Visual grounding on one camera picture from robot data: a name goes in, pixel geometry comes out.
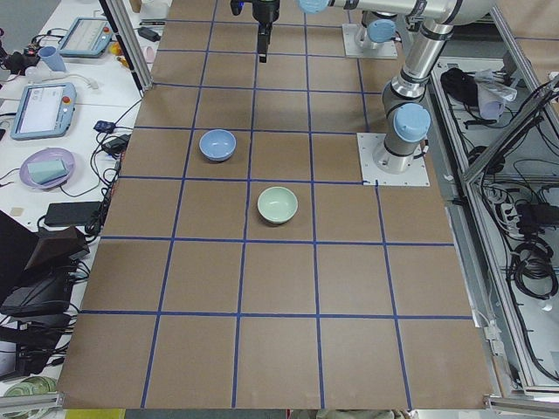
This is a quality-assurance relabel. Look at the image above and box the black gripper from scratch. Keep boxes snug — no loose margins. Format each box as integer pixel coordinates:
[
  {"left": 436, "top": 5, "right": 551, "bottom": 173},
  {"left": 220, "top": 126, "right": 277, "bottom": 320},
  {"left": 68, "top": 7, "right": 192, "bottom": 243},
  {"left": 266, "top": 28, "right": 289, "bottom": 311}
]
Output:
[{"left": 230, "top": 0, "right": 280, "bottom": 63}]

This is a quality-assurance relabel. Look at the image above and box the green bowl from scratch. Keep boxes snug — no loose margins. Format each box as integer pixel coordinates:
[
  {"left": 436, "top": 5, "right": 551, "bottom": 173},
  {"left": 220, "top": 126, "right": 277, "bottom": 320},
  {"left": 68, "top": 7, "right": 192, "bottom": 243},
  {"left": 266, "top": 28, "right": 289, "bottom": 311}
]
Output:
[{"left": 257, "top": 186, "right": 299, "bottom": 224}]

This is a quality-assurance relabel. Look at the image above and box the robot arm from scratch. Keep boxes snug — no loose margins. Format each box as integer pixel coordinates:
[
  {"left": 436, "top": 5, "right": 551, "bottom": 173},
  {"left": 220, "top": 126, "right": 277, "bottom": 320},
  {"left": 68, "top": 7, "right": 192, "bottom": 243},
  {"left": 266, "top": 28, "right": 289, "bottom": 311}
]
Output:
[
  {"left": 298, "top": 0, "right": 495, "bottom": 175},
  {"left": 249, "top": 1, "right": 397, "bottom": 63}
]

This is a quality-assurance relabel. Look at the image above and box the blue bowl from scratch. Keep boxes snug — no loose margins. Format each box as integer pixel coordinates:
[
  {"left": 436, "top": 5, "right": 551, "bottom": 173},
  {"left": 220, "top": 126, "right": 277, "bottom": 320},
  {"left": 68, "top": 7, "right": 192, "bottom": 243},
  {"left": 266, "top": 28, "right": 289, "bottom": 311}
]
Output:
[{"left": 198, "top": 129, "right": 237, "bottom": 162}]

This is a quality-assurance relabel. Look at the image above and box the upper teach pendant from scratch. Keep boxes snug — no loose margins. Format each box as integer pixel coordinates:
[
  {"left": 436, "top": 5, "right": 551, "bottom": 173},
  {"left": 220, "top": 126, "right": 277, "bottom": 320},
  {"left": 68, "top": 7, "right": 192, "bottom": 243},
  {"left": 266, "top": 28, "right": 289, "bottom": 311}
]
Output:
[{"left": 59, "top": 17, "right": 113, "bottom": 58}]

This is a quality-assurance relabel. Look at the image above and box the teach pendant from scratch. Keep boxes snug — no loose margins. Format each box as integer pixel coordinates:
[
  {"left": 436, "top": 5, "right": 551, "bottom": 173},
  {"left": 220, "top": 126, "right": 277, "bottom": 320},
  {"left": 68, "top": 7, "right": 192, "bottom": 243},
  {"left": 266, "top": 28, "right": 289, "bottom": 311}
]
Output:
[
  {"left": 59, "top": 17, "right": 113, "bottom": 58},
  {"left": 10, "top": 83, "right": 77, "bottom": 141}
]

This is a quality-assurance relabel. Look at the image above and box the blue plastic cup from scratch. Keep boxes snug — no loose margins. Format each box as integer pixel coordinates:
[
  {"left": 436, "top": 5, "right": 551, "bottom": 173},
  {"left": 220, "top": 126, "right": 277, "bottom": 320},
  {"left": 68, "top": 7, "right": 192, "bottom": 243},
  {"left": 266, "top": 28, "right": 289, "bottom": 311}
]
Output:
[{"left": 38, "top": 45, "right": 66, "bottom": 72}]

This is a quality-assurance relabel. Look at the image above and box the lower teach pendant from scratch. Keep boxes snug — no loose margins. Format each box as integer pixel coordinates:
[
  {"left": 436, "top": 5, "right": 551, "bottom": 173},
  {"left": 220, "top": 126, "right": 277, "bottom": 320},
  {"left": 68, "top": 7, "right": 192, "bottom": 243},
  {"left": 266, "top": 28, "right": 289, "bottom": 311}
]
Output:
[{"left": 10, "top": 83, "right": 77, "bottom": 141}]

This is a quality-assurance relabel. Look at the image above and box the black power adapter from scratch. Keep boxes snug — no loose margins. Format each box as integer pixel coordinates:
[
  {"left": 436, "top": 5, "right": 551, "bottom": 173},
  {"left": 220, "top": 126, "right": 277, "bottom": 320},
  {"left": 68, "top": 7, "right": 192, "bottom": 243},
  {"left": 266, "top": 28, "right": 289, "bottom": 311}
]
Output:
[{"left": 44, "top": 201, "right": 101, "bottom": 227}]

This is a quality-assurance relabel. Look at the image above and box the purple plate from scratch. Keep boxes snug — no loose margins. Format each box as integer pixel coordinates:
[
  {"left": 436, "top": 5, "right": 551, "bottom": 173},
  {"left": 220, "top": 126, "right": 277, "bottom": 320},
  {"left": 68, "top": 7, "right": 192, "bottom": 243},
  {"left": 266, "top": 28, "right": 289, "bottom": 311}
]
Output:
[{"left": 19, "top": 148, "right": 75, "bottom": 189}]

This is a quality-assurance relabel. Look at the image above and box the teal sponge block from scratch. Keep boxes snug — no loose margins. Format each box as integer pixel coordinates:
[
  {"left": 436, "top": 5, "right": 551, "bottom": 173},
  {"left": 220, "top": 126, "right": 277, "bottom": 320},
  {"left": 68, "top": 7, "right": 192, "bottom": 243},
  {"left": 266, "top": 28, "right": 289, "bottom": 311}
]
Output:
[{"left": 27, "top": 159, "right": 68, "bottom": 184}]

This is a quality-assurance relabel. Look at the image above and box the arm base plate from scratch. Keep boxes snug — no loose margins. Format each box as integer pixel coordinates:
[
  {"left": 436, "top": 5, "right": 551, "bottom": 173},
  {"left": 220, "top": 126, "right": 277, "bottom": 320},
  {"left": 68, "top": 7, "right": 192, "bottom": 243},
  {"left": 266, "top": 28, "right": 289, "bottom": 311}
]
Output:
[
  {"left": 356, "top": 133, "right": 430, "bottom": 188},
  {"left": 342, "top": 24, "right": 397, "bottom": 60}
]

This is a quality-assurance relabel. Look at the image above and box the aluminium frame post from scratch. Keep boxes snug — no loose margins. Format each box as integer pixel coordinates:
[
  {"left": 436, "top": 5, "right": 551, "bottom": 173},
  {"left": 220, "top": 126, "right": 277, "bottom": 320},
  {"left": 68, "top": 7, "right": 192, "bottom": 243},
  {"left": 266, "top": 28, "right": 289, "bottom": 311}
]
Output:
[{"left": 99, "top": 0, "right": 153, "bottom": 93}]

